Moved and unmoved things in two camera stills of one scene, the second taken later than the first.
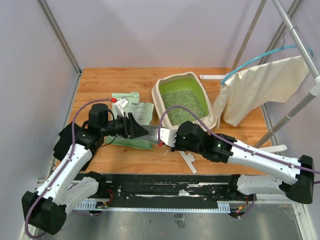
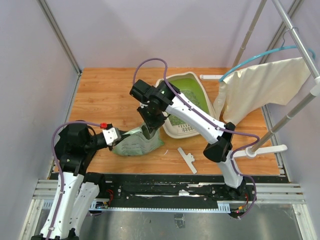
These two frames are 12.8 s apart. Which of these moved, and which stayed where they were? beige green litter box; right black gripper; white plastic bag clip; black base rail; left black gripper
Moved: right black gripper; left black gripper
Stayed: black base rail; white plastic bag clip; beige green litter box
